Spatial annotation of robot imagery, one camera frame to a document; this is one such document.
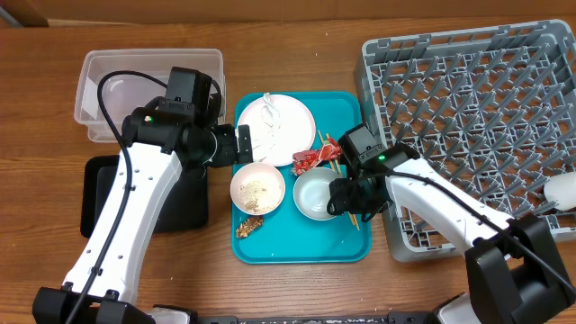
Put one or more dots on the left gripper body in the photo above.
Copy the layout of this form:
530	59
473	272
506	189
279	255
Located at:
226	148

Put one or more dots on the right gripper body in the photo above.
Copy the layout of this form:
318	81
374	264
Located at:
353	193

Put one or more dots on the pink bowl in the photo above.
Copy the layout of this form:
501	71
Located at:
257	188

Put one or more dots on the grey-white bowl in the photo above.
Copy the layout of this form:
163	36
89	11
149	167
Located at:
311	193

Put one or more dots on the red snack wrapper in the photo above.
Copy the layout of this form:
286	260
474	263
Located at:
308	159

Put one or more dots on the white paper cup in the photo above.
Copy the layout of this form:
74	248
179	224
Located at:
561	189

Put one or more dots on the white napkin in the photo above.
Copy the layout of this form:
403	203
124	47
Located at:
271	117

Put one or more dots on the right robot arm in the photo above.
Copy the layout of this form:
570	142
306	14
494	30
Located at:
515	272

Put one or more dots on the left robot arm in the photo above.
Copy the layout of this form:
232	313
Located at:
158	141

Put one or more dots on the grey dishwasher rack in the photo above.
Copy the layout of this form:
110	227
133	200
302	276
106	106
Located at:
491	109

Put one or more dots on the wooden chopstick right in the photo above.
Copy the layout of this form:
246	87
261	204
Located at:
335	165

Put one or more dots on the wooden chopstick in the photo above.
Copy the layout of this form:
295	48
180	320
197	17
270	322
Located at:
322	137
335	165

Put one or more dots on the white round plate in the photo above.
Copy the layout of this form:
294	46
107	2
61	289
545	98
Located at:
297	132

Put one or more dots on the black plastic tray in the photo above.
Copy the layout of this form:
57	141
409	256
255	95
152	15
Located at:
185	208

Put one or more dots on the brown food scrap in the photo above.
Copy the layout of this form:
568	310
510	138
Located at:
248	226

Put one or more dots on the wooden chopstick left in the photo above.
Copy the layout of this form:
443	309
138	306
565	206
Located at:
322	137

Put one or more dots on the teal serving tray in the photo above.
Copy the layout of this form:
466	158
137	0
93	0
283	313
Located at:
288	236

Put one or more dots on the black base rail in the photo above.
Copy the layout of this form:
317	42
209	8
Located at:
393	317

